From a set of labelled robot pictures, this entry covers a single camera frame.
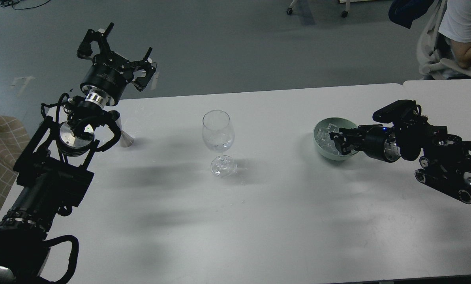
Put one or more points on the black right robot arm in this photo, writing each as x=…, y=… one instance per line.
x=401, y=131

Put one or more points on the clear wine glass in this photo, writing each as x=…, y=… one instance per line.
x=218, y=136

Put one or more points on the steel cocktail jigger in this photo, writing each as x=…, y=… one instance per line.
x=125, y=139

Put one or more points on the clear ice cubes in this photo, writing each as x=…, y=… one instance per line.
x=324, y=139

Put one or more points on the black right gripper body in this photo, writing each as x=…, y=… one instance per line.
x=379, y=142

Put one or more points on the seated person white shirt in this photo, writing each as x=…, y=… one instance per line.
x=455, y=25

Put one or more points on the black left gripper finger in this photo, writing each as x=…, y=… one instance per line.
x=105, y=54
x=139, y=73

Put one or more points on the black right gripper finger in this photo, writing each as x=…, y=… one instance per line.
x=369, y=133
x=347, y=146

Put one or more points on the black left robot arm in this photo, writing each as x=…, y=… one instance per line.
x=53, y=168

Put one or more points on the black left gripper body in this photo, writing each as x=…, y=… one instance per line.
x=108, y=78

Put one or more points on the green bowl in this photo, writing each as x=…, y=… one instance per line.
x=340, y=122

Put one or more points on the white office chair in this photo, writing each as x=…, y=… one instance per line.
x=435, y=58

